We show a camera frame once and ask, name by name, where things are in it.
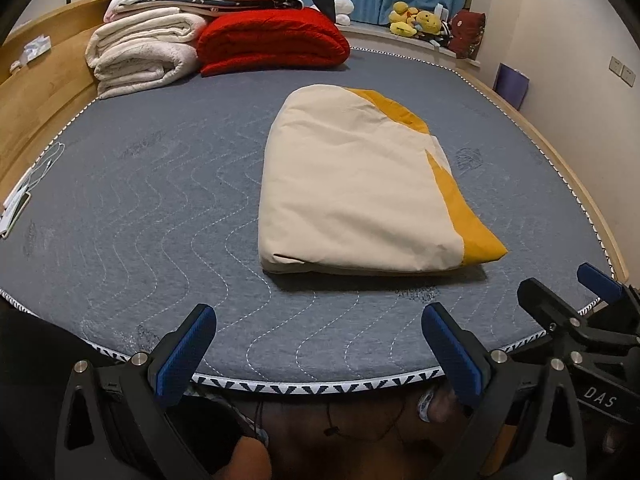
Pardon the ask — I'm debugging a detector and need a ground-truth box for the white tissue pack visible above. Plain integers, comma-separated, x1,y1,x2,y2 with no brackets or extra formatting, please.
22,35,54,64

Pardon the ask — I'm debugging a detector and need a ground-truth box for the dark patterned folded sheet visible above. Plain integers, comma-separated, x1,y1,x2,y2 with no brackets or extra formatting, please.
180,0,304,14

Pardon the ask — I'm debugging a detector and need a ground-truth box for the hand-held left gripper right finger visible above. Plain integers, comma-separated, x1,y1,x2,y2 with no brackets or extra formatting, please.
421,302,586,480

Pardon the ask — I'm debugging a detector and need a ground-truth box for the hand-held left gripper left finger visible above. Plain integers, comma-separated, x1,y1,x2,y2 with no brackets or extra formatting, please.
54,303,217,480

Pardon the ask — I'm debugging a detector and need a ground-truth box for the grey quilted mattress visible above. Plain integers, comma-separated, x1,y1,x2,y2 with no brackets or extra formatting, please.
0,45,618,401

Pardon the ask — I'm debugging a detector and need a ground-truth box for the dark red bag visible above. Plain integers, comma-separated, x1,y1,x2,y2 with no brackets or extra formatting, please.
449,10,487,57

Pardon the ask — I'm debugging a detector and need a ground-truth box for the yellow plush toy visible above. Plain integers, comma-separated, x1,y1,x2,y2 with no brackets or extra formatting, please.
390,1,419,37
415,10,444,37

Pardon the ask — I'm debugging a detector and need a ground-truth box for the beige and yellow hooded jacket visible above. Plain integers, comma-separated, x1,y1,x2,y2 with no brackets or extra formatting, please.
257,84,508,276

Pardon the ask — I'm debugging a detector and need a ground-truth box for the white thin cable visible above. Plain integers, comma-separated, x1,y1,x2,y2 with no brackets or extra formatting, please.
22,142,66,187

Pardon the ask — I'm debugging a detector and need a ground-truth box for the red folded blanket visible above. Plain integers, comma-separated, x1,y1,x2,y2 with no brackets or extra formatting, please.
196,7,351,78

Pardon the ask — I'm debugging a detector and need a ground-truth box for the white wall switch panel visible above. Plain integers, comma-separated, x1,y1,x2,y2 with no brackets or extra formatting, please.
609,56,637,87

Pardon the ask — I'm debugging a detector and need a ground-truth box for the wooden bed frame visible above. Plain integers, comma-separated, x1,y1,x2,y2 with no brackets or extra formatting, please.
0,0,631,281

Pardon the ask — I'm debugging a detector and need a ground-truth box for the white window ledge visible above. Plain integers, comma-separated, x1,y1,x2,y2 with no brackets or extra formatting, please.
345,22,482,68

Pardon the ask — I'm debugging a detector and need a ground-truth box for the black thin cable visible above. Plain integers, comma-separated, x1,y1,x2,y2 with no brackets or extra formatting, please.
252,399,407,445

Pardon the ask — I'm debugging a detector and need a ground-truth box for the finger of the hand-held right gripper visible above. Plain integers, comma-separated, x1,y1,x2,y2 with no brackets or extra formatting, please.
517,277,590,346
576,262,640,311

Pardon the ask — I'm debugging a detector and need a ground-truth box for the white fleece folded blanket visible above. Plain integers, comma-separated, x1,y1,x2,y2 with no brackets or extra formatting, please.
85,7,208,101

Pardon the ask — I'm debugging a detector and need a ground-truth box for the person's bare leg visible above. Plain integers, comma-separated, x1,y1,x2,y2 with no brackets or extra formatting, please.
220,435,273,480

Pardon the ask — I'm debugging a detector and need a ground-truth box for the person's foot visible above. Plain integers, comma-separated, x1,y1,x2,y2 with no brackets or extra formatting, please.
417,387,459,424

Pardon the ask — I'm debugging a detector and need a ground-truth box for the white plush toy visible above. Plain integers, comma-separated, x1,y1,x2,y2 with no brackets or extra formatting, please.
332,0,356,26

